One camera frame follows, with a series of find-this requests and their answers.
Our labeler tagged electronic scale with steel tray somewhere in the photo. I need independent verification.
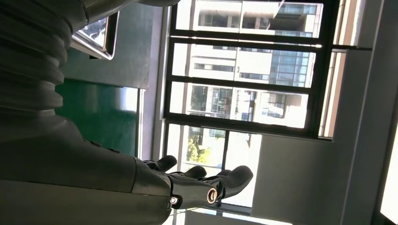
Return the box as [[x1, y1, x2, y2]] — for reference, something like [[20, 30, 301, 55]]
[[70, 12, 120, 60]]

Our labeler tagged black framed window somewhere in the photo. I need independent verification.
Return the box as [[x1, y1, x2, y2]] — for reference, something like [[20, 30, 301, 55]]
[[163, 0, 374, 215]]

